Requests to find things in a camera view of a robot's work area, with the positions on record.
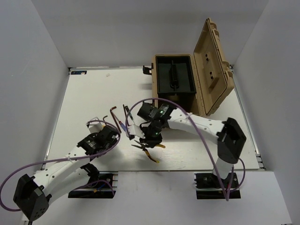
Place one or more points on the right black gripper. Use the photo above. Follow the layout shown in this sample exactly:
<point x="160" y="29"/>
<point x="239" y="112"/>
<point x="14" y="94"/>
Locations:
<point x="149" y="141"/>

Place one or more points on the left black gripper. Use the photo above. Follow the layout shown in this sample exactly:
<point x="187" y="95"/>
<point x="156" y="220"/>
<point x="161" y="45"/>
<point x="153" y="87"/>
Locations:
<point x="93" y="135"/>

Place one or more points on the brown long hex key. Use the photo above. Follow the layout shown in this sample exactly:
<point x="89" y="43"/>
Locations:
<point x="114" y="118"/>

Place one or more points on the tan plastic toolbox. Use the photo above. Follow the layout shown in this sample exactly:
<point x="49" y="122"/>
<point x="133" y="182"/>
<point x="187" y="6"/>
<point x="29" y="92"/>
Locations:
<point x="198" y="82"/>

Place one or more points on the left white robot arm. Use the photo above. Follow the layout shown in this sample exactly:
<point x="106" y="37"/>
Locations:
<point x="34" y="195"/>

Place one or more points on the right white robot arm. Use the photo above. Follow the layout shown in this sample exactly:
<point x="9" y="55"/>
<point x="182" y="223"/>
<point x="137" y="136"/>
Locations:
<point x="227" y="135"/>

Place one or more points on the brown L-shaped hex key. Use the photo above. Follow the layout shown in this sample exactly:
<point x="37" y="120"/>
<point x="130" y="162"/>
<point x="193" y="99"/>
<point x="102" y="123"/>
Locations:
<point x="127" y="116"/>

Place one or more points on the green black precision screwdriver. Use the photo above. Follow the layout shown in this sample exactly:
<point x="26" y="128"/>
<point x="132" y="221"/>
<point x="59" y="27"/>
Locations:
<point x="129" y="113"/>

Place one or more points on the black toolbox inner tray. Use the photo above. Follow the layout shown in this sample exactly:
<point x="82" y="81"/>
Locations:
<point x="174" y="75"/>

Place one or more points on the blue label sticker left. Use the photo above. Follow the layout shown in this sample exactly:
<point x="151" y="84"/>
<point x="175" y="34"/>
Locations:
<point x="80" y="72"/>

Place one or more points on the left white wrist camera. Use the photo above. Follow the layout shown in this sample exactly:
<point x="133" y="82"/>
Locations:
<point x="94" y="125"/>

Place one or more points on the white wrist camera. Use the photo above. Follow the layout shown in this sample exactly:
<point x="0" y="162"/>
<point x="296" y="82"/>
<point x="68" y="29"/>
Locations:
<point x="133" y="131"/>
<point x="94" y="125"/>

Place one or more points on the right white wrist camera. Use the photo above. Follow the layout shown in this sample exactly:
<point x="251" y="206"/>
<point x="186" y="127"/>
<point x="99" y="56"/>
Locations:
<point x="133" y="131"/>

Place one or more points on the blue red handled screwdriver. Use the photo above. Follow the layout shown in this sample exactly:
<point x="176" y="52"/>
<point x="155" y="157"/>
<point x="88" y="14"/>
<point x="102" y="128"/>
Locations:
<point x="122" y="125"/>

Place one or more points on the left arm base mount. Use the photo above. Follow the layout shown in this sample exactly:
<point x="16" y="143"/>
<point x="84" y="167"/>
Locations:
<point x="104" y="187"/>

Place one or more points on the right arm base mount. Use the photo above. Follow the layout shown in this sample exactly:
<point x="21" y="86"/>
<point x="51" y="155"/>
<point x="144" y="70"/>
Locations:
<point x="208" y="187"/>

